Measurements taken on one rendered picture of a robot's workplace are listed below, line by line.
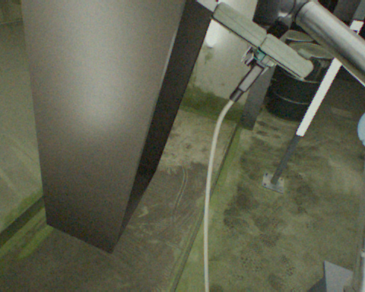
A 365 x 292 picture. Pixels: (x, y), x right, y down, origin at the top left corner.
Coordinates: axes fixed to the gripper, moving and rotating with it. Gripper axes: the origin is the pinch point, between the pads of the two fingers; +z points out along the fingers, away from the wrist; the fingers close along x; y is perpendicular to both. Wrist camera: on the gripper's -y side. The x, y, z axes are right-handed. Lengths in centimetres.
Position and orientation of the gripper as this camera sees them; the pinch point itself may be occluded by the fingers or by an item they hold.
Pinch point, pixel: (265, 58)
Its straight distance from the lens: 75.7
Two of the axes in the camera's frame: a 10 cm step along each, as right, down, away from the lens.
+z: -2.4, 5.8, -7.8
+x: -8.4, -5.2, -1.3
